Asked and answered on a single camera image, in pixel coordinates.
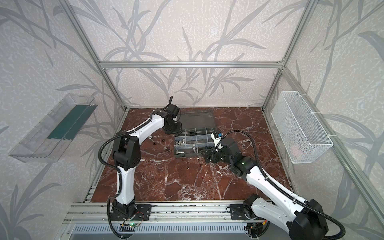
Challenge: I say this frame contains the grey plastic compartment organizer box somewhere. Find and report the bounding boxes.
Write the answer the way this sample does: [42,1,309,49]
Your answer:
[174,111,217,158]

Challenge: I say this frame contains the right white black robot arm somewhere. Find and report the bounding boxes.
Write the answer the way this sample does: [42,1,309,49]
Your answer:
[202,134,346,240]

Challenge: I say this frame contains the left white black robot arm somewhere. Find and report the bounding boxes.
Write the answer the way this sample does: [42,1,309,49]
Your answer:
[98,103,182,218]

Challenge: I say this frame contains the silver screws inside organizer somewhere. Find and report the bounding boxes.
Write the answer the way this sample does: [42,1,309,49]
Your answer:
[175,137,187,149]

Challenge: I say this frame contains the pile of black nuts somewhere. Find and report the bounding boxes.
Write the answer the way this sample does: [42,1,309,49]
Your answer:
[149,136,170,151]

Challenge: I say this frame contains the green electronics board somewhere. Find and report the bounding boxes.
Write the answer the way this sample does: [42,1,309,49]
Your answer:
[119,223,141,232]

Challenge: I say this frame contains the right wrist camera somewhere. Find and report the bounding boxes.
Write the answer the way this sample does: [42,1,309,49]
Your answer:
[211,133,223,152]

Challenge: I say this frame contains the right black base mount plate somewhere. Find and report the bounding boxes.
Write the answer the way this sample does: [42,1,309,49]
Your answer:
[226,204,266,222]

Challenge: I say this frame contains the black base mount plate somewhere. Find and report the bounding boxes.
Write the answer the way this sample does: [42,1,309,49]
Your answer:
[110,203,152,221]
[226,204,266,222]

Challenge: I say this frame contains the right black corrugated cable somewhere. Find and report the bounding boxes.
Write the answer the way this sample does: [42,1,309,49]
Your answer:
[218,130,346,240]

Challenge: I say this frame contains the white wire mesh basket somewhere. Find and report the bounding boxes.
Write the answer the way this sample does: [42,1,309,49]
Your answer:
[271,91,334,164]

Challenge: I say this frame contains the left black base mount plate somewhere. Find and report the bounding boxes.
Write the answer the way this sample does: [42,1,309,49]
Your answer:
[110,203,152,221]

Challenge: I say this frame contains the aluminium cage frame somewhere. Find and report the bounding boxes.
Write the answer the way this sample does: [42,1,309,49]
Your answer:
[59,1,384,225]

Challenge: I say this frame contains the aluminium front rail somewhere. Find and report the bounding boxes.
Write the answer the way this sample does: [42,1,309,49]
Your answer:
[61,201,316,224]

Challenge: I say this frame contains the clear plastic wall bin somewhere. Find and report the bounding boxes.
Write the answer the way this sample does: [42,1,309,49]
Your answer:
[9,94,98,163]

